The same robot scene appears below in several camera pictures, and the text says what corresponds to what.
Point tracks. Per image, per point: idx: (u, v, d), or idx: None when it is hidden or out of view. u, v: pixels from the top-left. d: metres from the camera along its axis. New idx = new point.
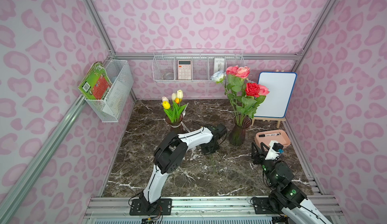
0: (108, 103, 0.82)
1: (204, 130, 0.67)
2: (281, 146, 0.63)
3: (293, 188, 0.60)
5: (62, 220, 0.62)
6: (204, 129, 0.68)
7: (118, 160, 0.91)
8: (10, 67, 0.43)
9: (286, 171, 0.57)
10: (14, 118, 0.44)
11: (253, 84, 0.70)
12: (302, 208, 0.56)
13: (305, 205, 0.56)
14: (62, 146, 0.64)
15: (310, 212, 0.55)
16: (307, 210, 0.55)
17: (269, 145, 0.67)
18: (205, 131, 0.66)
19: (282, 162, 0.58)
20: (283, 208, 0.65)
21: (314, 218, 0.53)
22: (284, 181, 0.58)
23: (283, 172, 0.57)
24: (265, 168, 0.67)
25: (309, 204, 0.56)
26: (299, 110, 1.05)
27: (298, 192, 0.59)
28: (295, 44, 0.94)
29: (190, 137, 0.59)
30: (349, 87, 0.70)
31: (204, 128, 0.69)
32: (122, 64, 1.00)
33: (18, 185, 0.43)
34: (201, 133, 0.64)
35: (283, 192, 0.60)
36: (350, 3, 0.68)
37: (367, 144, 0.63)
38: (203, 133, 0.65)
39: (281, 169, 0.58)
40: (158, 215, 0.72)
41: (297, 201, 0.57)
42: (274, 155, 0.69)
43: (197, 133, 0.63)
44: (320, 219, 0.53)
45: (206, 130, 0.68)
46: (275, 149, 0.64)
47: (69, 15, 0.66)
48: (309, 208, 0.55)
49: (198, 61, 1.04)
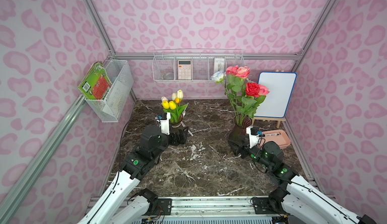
0: (108, 103, 0.82)
1: (120, 182, 0.45)
2: (258, 128, 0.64)
3: (284, 166, 0.60)
5: (62, 220, 0.62)
6: (120, 179, 0.45)
7: (118, 160, 0.91)
8: (10, 67, 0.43)
9: (275, 149, 0.57)
10: (14, 118, 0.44)
11: (253, 84, 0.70)
12: (293, 184, 0.54)
13: (297, 181, 0.54)
14: (62, 145, 0.65)
15: (302, 187, 0.52)
16: (299, 185, 0.53)
17: (247, 132, 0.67)
18: (122, 184, 0.45)
19: (271, 142, 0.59)
20: (282, 205, 0.64)
21: (307, 192, 0.51)
22: (274, 160, 0.57)
23: (273, 150, 0.57)
24: (255, 157, 0.65)
25: (301, 180, 0.54)
26: (299, 110, 1.05)
27: (289, 171, 0.58)
28: (295, 44, 0.94)
29: (95, 218, 0.40)
30: (349, 87, 0.70)
31: (118, 177, 0.46)
32: (122, 64, 1.00)
33: (18, 184, 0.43)
34: (113, 196, 0.43)
35: (275, 171, 0.60)
36: (349, 3, 0.69)
37: (367, 144, 0.63)
38: (118, 191, 0.44)
39: (270, 148, 0.57)
40: (158, 215, 0.72)
41: (288, 178, 0.56)
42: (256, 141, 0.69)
43: (108, 200, 0.43)
44: (312, 192, 0.50)
45: (121, 179, 0.46)
46: (255, 132, 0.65)
47: (68, 15, 0.66)
48: (301, 183, 0.53)
49: (198, 61, 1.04)
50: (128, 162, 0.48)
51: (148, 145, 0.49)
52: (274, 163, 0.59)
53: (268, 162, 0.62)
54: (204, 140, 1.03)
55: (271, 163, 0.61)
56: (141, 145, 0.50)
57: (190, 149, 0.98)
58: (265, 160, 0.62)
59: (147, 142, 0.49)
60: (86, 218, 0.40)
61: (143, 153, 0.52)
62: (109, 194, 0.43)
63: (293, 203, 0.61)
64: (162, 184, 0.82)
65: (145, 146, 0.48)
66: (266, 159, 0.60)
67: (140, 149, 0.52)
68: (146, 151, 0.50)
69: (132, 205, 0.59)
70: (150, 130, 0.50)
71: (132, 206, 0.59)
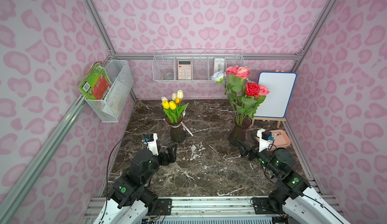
0: (107, 103, 0.82)
1: (108, 212, 0.45)
2: (269, 133, 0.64)
3: (295, 175, 0.56)
5: (62, 220, 0.62)
6: (109, 208, 0.46)
7: (118, 160, 0.91)
8: (10, 67, 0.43)
9: (287, 158, 0.53)
10: (14, 118, 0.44)
11: (253, 84, 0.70)
12: (305, 197, 0.51)
13: (309, 194, 0.52)
14: (62, 146, 0.64)
15: (314, 201, 0.50)
16: (311, 199, 0.51)
17: (258, 136, 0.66)
18: (110, 212, 0.45)
19: (283, 149, 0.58)
20: (282, 206, 0.65)
21: (319, 207, 0.49)
22: (285, 169, 0.54)
23: (285, 159, 0.53)
24: (263, 161, 0.62)
25: (313, 193, 0.52)
26: (299, 110, 1.05)
27: (300, 180, 0.55)
28: (295, 44, 0.94)
29: None
30: (349, 87, 0.70)
31: (107, 206, 0.46)
32: (122, 64, 1.00)
33: (18, 185, 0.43)
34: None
35: (284, 179, 0.57)
36: (350, 3, 0.68)
37: (367, 144, 0.63)
38: (106, 221, 0.44)
39: (282, 156, 0.54)
40: (158, 215, 0.72)
41: (299, 190, 0.53)
42: (266, 145, 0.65)
43: None
44: (324, 207, 0.49)
45: (110, 208, 0.46)
46: (266, 138, 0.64)
47: (69, 15, 0.66)
48: (313, 197, 0.51)
49: (198, 61, 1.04)
50: (117, 189, 0.48)
51: (139, 169, 0.50)
52: (284, 172, 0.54)
53: (278, 170, 0.58)
54: (204, 140, 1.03)
55: (279, 170, 0.58)
56: (131, 169, 0.49)
57: (190, 149, 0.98)
58: (274, 167, 0.59)
59: (139, 167, 0.50)
60: None
61: (133, 177, 0.52)
62: (99, 222, 0.44)
63: (294, 207, 0.61)
64: (162, 184, 0.82)
65: (135, 171, 0.49)
66: (275, 166, 0.57)
67: (130, 174, 0.52)
68: (135, 176, 0.51)
69: (128, 214, 0.59)
70: (142, 155, 0.50)
71: (128, 215, 0.59)
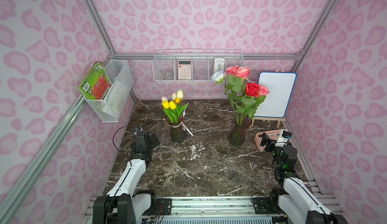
0: (108, 103, 0.82)
1: (134, 163, 0.57)
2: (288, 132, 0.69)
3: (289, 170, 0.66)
5: (62, 220, 0.62)
6: (133, 162, 0.58)
7: (118, 160, 0.91)
8: (10, 67, 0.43)
9: (291, 152, 0.63)
10: (14, 118, 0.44)
11: (253, 84, 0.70)
12: (287, 179, 0.60)
13: (293, 178, 0.60)
14: (62, 146, 0.64)
15: (294, 182, 0.58)
16: (292, 180, 0.59)
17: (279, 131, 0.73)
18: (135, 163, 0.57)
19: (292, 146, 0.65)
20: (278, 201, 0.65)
21: (296, 185, 0.57)
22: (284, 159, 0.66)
23: (288, 151, 0.63)
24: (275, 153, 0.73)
25: (299, 181, 0.59)
26: (299, 110, 1.05)
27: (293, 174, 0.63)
28: (295, 44, 0.94)
29: (125, 181, 0.49)
30: (349, 87, 0.70)
31: (131, 162, 0.58)
32: (122, 64, 1.00)
33: (18, 185, 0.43)
34: (133, 170, 0.54)
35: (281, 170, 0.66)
36: (350, 3, 0.68)
37: (367, 143, 0.63)
38: (134, 167, 0.55)
39: (288, 149, 0.64)
40: (158, 215, 0.72)
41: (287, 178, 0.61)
42: (283, 141, 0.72)
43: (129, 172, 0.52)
44: (302, 188, 0.55)
45: (134, 162, 0.58)
46: (284, 135, 0.81)
47: (69, 15, 0.66)
48: (298, 181, 0.58)
49: (198, 61, 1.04)
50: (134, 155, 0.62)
51: (143, 140, 0.66)
52: (283, 162, 0.67)
53: (279, 160, 0.69)
54: (204, 140, 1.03)
55: (279, 161, 0.69)
56: (138, 143, 0.66)
57: (190, 149, 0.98)
58: (279, 158, 0.70)
59: (143, 139, 0.66)
60: (116, 186, 0.47)
61: (140, 149, 0.67)
62: (129, 169, 0.54)
63: (288, 199, 0.62)
64: (162, 184, 0.82)
65: (141, 143, 0.66)
66: (279, 157, 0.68)
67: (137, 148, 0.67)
68: (142, 147, 0.67)
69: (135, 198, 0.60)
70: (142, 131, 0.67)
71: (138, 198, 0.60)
